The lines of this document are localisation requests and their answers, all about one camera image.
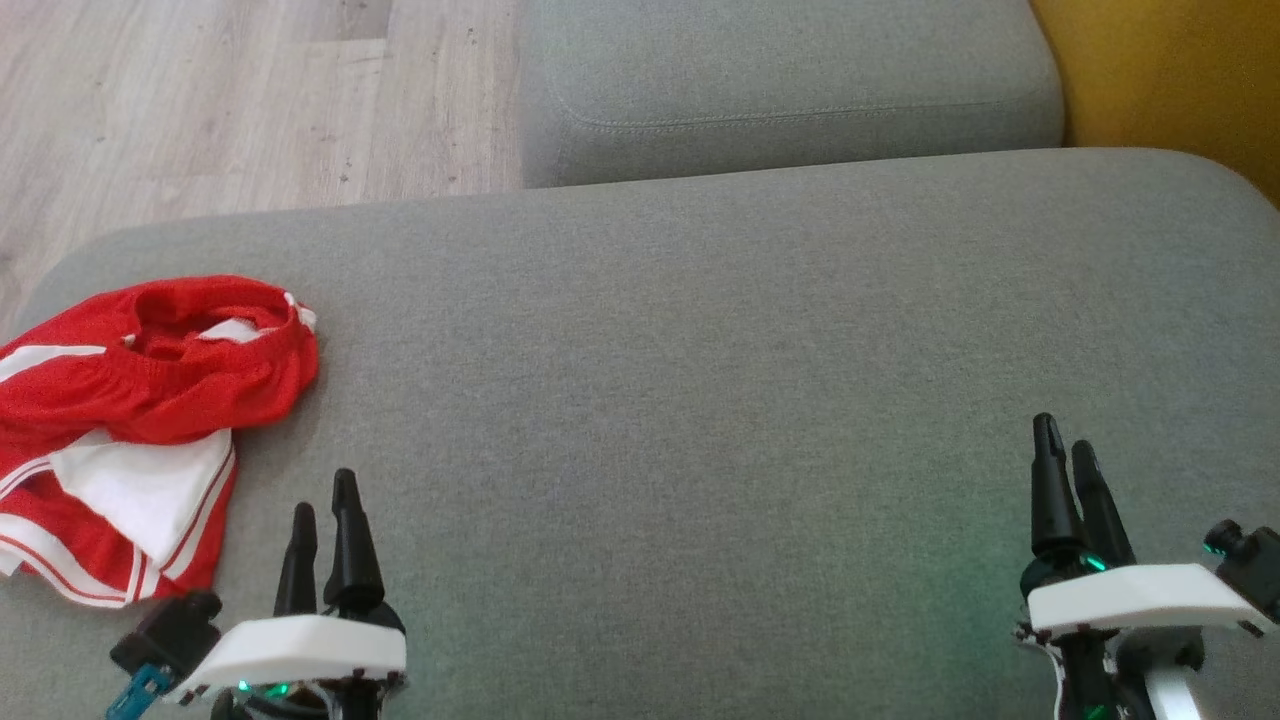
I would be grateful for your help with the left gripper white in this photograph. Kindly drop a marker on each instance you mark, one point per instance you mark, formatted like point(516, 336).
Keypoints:
point(300, 650)

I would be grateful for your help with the red garment with white trim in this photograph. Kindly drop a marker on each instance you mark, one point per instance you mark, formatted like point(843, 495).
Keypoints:
point(170, 390)

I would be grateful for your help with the grey sofa cushion with seam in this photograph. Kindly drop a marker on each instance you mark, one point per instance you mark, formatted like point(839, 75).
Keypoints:
point(780, 80)

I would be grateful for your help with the red shorts with white panel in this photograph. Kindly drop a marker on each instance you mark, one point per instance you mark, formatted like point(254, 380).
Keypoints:
point(140, 490)

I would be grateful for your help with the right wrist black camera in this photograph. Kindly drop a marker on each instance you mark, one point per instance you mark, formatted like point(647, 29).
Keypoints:
point(1255, 570)

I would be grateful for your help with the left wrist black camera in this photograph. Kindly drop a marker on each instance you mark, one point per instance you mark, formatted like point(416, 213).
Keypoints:
point(170, 630)

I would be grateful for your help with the wrist black camera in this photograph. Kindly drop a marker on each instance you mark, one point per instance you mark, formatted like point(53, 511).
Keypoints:
point(170, 630)
point(1255, 570)

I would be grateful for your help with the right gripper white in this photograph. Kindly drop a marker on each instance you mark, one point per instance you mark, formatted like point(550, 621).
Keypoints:
point(1130, 598)

